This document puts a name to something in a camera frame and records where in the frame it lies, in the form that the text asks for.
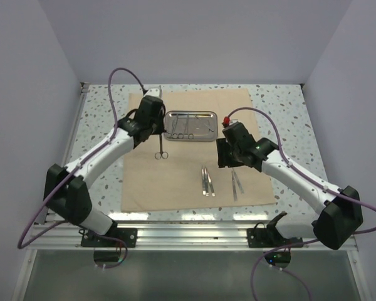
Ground steel scalpel handle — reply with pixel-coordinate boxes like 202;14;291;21
231;171;238;203
232;168;244;194

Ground steel tweezers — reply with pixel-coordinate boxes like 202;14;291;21
201;166;209;197
204;168;216;197

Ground steel scissors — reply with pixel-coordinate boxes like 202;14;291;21
154;134;169;160

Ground beige cloth wrap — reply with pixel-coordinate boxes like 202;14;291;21
121;88;275;212

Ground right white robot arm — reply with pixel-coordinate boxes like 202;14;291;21
216;122;363;250

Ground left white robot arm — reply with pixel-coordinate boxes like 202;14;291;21
44;87;165;246

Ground steel forceps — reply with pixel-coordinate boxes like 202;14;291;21
183;114;194;140
170;114;179;139

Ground steel instrument tray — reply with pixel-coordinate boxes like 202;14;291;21
164;110;218;142

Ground left side aluminium rail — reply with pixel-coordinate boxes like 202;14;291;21
71;82;90;132

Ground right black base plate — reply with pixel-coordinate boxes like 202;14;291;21
246;212;303;248

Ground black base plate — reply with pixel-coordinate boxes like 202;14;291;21
78;228;138;248
246;212;303;248

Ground aluminium mounting rail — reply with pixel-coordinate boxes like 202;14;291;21
28;221;360;251

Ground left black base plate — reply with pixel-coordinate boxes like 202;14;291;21
78;228;138;248

